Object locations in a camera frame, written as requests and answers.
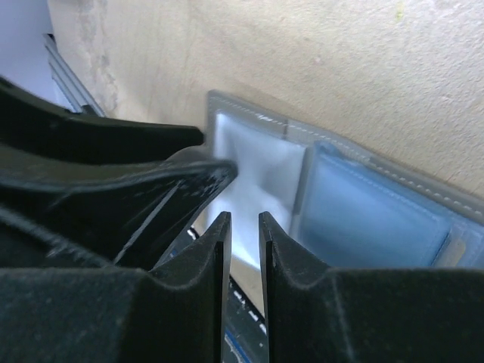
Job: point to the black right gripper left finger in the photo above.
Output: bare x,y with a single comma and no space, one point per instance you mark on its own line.
60,303

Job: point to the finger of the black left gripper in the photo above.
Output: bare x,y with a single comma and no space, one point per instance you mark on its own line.
38,127
62,214

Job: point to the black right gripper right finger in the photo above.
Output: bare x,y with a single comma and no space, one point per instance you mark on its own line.
318,313

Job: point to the grey card holder wallet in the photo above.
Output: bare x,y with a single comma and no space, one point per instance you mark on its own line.
346,205

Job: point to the aluminium frame rail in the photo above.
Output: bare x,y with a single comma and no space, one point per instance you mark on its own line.
77,96

